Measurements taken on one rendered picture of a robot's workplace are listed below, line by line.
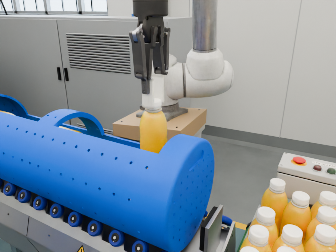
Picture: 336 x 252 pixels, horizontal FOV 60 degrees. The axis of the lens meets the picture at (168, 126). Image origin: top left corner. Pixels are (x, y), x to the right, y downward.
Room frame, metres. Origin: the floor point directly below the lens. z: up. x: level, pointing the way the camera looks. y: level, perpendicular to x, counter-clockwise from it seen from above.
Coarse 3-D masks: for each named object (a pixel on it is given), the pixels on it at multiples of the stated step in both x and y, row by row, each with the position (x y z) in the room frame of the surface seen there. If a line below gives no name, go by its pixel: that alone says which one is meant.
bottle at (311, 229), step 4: (316, 216) 0.55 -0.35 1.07; (312, 220) 0.55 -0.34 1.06; (316, 220) 0.54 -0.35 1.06; (320, 220) 0.54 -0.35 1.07; (308, 224) 0.56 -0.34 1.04; (312, 224) 0.54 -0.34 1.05; (316, 224) 0.54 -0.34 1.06; (328, 224) 0.52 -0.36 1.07; (332, 224) 0.52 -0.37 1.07; (308, 228) 0.55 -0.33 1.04; (312, 228) 0.54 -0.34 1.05; (308, 232) 0.54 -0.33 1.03; (312, 232) 0.53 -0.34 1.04; (308, 236) 0.54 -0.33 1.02; (304, 240) 0.55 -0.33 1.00; (304, 244) 0.55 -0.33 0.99
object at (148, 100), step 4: (152, 80) 0.63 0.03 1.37; (152, 84) 0.63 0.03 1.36; (152, 88) 0.63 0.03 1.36; (152, 92) 0.63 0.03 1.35; (144, 96) 0.64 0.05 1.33; (148, 96) 0.64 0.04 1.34; (152, 96) 0.63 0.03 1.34; (144, 100) 0.64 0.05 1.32; (148, 100) 0.64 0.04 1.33; (152, 100) 0.63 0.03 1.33; (144, 104) 0.64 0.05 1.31; (148, 104) 0.64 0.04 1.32; (152, 104) 0.63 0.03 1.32; (152, 108) 0.63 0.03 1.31
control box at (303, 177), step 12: (288, 156) 0.79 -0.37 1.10; (300, 156) 0.79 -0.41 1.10; (288, 168) 0.72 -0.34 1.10; (300, 168) 0.72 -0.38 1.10; (312, 168) 0.72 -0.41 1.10; (324, 168) 0.72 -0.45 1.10; (288, 180) 0.72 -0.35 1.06; (300, 180) 0.70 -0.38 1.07; (312, 180) 0.69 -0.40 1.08; (324, 180) 0.68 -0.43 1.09; (288, 192) 0.72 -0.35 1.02; (312, 192) 0.69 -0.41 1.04; (312, 204) 0.68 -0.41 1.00
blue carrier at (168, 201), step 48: (0, 96) 1.09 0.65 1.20; (0, 144) 0.77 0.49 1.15; (48, 144) 0.70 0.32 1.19; (96, 144) 0.65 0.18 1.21; (192, 144) 0.60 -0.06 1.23; (48, 192) 0.66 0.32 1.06; (96, 192) 0.57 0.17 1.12; (144, 192) 0.52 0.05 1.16; (192, 192) 0.59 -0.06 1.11; (144, 240) 0.53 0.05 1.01
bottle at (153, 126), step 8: (144, 112) 0.66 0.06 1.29; (152, 112) 0.64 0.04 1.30; (160, 112) 0.65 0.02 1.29; (144, 120) 0.64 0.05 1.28; (152, 120) 0.63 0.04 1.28; (160, 120) 0.64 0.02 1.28; (144, 128) 0.64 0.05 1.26; (152, 128) 0.63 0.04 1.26; (160, 128) 0.63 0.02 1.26; (144, 136) 0.64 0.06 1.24; (152, 136) 0.63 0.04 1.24; (160, 136) 0.63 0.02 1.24; (144, 144) 0.64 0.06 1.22; (152, 144) 0.63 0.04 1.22; (160, 144) 0.63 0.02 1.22
